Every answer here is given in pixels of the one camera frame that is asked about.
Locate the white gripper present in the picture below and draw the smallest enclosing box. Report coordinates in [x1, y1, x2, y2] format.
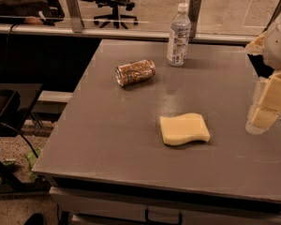
[244, 12, 281, 135]

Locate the orange soda can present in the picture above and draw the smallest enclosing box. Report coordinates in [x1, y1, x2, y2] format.
[115, 60, 155, 87]

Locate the clear plastic water bottle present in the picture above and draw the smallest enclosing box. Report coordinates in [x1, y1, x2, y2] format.
[167, 3, 191, 67]

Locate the yellow wavy sponge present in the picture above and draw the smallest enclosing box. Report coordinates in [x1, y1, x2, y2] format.
[159, 112, 210, 146]

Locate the white cabinet under table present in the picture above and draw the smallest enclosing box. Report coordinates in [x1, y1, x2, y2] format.
[50, 187, 281, 225]

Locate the green crumpled wrapper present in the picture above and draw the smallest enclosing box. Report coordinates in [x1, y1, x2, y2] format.
[24, 147, 42, 181]

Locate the black side table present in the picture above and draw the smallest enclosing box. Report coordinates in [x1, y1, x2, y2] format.
[0, 83, 43, 137]

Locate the dark desk with clutter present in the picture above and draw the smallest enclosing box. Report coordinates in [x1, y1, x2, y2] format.
[0, 0, 65, 26]

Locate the black shoe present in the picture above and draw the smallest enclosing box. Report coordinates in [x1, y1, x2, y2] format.
[23, 213, 46, 225]

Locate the right metal glass bracket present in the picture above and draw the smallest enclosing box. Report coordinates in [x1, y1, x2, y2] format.
[265, 0, 281, 30]

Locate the metal glass bracket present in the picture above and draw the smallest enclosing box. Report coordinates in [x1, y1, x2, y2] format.
[265, 0, 281, 30]
[188, 0, 202, 38]
[66, 0, 84, 33]

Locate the middle metal glass bracket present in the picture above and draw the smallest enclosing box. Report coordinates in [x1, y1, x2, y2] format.
[188, 0, 202, 38]

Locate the left metal glass bracket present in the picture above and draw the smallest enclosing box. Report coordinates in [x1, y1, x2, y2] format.
[66, 0, 84, 33]

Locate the black cable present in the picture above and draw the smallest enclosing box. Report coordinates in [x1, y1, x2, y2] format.
[0, 121, 39, 159]

